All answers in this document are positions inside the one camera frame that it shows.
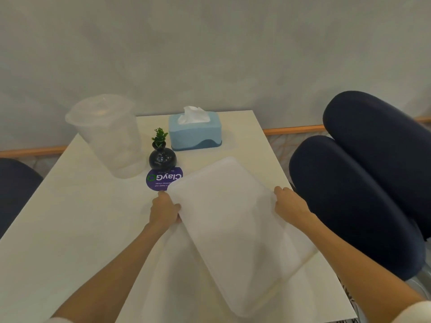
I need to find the small green artificial plant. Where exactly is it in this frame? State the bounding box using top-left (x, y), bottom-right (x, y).
top-left (152, 128), bottom-right (169, 145)

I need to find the navy blue cushioned chair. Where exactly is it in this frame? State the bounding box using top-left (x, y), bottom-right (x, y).
top-left (0, 158), bottom-right (44, 240)
top-left (289, 91), bottom-right (431, 282)

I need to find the translucent white plastic tray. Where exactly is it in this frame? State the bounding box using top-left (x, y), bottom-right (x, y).
top-left (167, 156), bottom-right (319, 318)

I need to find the purple round coaster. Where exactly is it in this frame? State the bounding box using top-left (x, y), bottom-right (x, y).
top-left (146, 167), bottom-right (184, 192)

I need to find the person's right forearm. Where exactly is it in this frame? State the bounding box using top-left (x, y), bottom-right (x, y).
top-left (296, 213), bottom-right (431, 323)

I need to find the black round vase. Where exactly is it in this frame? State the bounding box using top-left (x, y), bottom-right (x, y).
top-left (149, 142), bottom-right (178, 171)

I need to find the clear plastic cup with lid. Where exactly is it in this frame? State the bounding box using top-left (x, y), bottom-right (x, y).
top-left (65, 94), bottom-right (143, 179)

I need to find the blue tissue box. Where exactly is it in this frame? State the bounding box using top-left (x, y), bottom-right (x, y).
top-left (168, 111), bottom-right (223, 152)

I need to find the person's left forearm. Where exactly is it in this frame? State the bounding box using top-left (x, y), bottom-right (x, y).
top-left (51, 221), bottom-right (176, 323)

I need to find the person's left hand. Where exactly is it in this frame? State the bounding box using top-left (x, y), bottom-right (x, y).
top-left (148, 190), bottom-right (182, 228)

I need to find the white tissue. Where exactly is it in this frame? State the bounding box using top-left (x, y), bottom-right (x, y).
top-left (177, 106), bottom-right (211, 125)

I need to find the person's right hand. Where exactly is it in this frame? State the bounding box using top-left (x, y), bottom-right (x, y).
top-left (273, 186), bottom-right (315, 224)

